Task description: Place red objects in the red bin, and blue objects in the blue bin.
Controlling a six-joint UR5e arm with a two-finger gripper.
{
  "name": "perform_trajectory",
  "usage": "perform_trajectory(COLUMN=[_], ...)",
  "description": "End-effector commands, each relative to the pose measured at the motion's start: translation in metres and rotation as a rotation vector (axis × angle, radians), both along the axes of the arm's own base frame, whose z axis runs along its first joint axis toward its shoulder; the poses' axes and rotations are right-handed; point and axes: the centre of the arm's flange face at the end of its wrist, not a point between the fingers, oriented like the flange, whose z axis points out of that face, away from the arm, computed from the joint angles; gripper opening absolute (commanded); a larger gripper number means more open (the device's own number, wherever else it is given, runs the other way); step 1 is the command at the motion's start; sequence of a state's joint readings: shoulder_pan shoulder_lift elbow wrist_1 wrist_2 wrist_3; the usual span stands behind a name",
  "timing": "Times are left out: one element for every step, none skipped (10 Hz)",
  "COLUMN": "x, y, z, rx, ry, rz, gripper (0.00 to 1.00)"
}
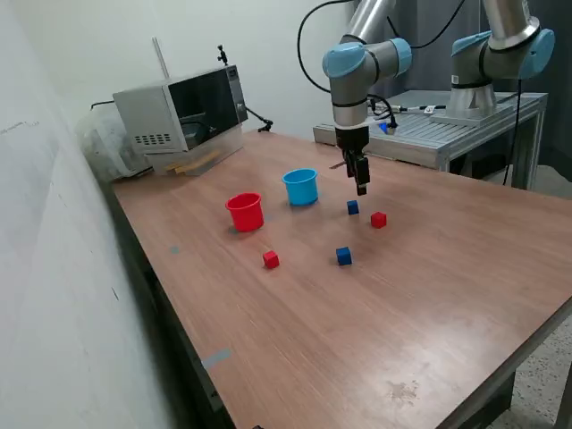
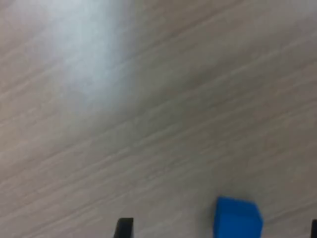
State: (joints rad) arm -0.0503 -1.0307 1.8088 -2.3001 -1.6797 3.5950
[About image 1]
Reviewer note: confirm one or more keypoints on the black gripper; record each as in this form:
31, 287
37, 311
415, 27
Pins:
353, 139

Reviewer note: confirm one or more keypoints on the small blue cube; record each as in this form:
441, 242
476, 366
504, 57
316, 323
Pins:
344, 257
353, 207

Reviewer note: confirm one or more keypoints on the small red cube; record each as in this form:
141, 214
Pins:
378, 221
271, 260

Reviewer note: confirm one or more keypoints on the blue plastic bin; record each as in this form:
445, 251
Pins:
301, 192

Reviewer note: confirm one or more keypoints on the red plastic bin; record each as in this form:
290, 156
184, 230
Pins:
246, 216

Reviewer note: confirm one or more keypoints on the flat metal strip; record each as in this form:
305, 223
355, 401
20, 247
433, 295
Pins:
337, 165

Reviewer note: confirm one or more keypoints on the aluminium profile mounting table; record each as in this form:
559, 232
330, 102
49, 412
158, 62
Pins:
415, 134

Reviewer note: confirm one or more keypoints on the dark grey curtain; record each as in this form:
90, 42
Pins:
558, 111

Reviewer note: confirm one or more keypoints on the silver microwave oven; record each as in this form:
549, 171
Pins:
143, 116

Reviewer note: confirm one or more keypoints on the white thin rod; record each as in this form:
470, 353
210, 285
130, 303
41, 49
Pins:
161, 58

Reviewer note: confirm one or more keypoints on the clear plastic bag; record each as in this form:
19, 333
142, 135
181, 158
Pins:
103, 147

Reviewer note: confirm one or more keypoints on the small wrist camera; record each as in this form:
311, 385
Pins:
389, 128

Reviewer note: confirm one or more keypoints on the aluminium base plate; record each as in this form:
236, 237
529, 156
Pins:
465, 120

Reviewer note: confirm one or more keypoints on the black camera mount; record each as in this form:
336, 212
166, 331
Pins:
221, 56

